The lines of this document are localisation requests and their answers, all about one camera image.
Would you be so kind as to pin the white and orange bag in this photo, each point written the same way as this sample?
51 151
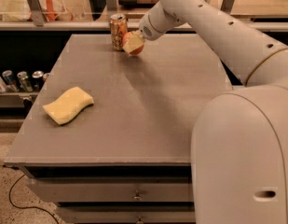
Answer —
19 10

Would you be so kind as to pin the left metal bracket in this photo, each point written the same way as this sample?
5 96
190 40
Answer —
36 12

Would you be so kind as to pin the green can on shelf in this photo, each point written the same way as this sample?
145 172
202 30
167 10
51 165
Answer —
25 81

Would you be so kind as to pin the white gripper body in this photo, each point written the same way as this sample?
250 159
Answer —
145 27

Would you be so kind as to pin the red can on shelf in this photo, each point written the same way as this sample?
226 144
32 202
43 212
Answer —
45 77

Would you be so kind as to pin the dark can on shelf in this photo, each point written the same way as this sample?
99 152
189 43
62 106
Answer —
38 79

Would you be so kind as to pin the upper drawer with knob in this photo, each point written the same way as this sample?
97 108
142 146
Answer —
73 191

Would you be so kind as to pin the yellow sponge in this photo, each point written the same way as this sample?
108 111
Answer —
68 105

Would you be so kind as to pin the red apple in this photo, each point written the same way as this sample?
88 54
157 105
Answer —
138 49

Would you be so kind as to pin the drawer with knob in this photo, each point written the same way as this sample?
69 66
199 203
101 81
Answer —
127 215
73 191

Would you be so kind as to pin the grey drawer cabinet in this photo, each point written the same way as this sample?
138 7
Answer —
139 127

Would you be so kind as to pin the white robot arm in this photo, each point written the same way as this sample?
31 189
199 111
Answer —
239 145

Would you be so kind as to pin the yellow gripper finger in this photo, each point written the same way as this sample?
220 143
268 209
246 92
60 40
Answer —
132 42

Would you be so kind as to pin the orange soda can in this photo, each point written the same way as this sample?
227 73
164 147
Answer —
118 28

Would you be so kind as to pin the silver can on shelf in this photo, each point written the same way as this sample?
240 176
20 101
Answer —
11 81

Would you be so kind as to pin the lower drawer with knob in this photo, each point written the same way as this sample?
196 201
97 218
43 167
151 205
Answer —
127 215

